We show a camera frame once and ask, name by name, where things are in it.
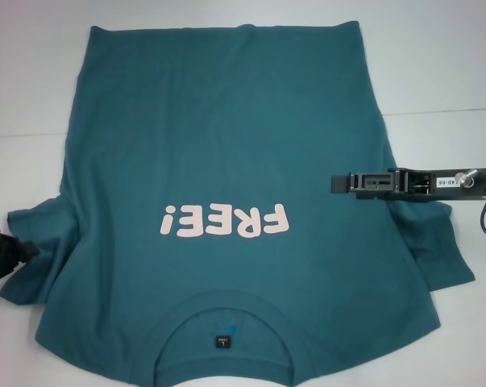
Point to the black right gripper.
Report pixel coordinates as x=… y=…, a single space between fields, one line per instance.
x=420 y=186

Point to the teal t-shirt with FREE print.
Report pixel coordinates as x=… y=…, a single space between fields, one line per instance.
x=226 y=141

